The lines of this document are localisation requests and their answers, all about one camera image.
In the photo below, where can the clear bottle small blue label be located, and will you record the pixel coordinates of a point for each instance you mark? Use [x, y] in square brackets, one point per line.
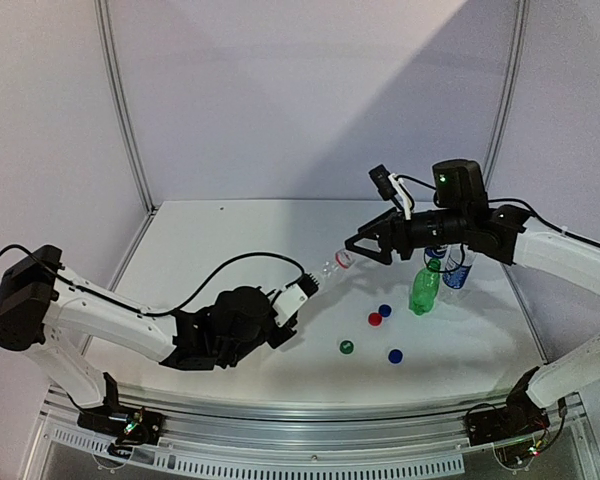
[459, 262]

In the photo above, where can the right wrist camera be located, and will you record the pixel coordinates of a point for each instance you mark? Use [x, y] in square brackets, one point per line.
[392, 189]

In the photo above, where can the left aluminium corner post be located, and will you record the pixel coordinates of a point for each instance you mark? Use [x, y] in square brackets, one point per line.
[114, 76]

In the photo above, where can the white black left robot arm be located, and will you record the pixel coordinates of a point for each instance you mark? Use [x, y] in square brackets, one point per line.
[40, 299]

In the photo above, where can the clear Pepsi bottle blue label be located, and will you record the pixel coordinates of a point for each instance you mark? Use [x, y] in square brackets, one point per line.
[440, 253]

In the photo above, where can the green plastic bottle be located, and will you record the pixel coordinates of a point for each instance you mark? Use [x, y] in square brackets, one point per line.
[425, 288]

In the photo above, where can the aluminium corner post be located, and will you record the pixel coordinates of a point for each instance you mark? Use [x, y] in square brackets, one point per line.
[508, 89]
[114, 76]

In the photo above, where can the clear bottle red label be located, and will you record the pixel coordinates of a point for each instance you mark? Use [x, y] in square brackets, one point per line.
[333, 271]

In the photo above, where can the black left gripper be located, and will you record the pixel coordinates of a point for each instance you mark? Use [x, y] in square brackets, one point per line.
[284, 334]

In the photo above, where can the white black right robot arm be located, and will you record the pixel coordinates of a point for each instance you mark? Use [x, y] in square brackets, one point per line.
[511, 233]

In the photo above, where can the red bottle cap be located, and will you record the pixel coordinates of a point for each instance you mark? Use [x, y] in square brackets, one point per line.
[375, 319]

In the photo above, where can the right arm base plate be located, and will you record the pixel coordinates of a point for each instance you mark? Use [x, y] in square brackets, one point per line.
[486, 423]

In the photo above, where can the aluminium front rail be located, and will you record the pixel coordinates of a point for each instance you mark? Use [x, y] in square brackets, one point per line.
[211, 439]

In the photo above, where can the blue Pepsi bottle cap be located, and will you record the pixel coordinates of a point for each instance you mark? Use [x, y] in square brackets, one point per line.
[385, 310]

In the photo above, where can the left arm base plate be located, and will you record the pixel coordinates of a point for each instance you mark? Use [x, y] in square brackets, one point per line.
[128, 426]

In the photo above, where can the right aluminium corner post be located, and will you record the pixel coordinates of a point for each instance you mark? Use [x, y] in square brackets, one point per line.
[508, 89]

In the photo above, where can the green bottle cap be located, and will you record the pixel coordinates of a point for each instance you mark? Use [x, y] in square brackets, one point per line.
[346, 347]

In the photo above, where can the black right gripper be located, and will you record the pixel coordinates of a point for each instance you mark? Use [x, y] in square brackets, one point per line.
[396, 234]

